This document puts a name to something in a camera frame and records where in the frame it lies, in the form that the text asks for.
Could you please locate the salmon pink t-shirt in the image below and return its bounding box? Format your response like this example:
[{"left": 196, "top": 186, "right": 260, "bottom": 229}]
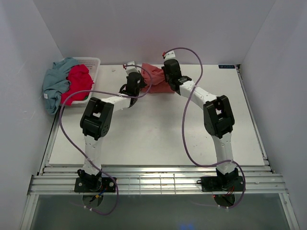
[{"left": 141, "top": 63, "right": 174, "bottom": 93}]

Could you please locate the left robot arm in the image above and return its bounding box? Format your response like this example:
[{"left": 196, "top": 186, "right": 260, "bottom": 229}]
[{"left": 77, "top": 71, "right": 146, "bottom": 192}]

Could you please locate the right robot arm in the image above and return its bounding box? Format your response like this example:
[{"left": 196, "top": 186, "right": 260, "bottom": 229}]
[{"left": 162, "top": 58, "right": 245, "bottom": 192}]

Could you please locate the white plastic laundry basket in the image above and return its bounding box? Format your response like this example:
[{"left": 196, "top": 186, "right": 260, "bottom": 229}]
[{"left": 60, "top": 57, "right": 100, "bottom": 106}]

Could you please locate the blue label sticker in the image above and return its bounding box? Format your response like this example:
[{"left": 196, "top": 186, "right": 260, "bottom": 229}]
[{"left": 218, "top": 65, "right": 236, "bottom": 69}]

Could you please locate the magenta red t-shirt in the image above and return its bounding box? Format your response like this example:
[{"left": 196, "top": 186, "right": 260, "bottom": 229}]
[{"left": 60, "top": 64, "right": 94, "bottom": 105}]

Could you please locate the grey-blue t-shirt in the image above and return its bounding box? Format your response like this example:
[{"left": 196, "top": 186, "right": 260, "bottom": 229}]
[{"left": 42, "top": 57, "right": 79, "bottom": 115}]

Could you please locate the white wrist camera, left arm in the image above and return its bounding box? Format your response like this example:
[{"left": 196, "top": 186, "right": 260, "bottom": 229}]
[{"left": 123, "top": 61, "right": 139, "bottom": 75}]

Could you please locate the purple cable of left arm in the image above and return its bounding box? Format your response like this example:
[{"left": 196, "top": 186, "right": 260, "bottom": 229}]
[{"left": 59, "top": 64, "right": 153, "bottom": 216}]

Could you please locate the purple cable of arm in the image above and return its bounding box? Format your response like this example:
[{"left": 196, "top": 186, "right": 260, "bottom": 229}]
[
  {"left": 163, "top": 47, "right": 246, "bottom": 209},
  {"left": 59, "top": 64, "right": 153, "bottom": 216}
]

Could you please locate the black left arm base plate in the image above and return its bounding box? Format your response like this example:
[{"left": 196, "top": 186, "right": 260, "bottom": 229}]
[{"left": 74, "top": 177, "right": 117, "bottom": 193}]

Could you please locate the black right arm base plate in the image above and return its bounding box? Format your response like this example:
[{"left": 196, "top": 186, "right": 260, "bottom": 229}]
[{"left": 196, "top": 176, "right": 245, "bottom": 192}]

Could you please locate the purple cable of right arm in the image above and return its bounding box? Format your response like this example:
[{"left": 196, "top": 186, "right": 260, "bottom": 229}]
[{"left": 163, "top": 47, "right": 246, "bottom": 209}]

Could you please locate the aluminium rail frame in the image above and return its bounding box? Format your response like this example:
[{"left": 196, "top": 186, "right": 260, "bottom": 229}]
[{"left": 20, "top": 118, "right": 301, "bottom": 230}]

